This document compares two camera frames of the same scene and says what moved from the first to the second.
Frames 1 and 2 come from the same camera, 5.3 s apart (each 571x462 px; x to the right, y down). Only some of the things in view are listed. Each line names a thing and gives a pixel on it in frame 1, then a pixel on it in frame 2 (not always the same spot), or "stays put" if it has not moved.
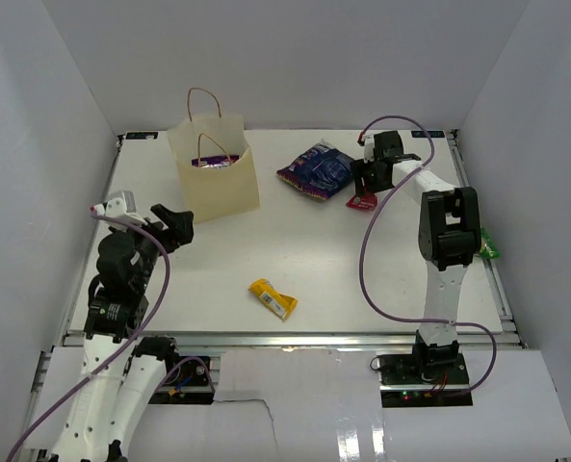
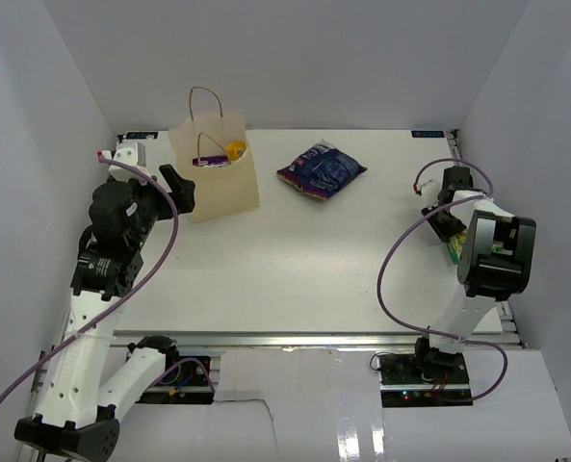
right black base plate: [401, 369] stays put
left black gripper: [179, 230] -> [181, 189]
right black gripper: [361, 170] -> [446, 233]
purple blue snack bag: [320, 171] stays put
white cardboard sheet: [325, 405] stays put
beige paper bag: [215, 160] stays put
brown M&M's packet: [214, 162] stays put
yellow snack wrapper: [280, 304] -> [233, 148]
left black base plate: [187, 382] stays put
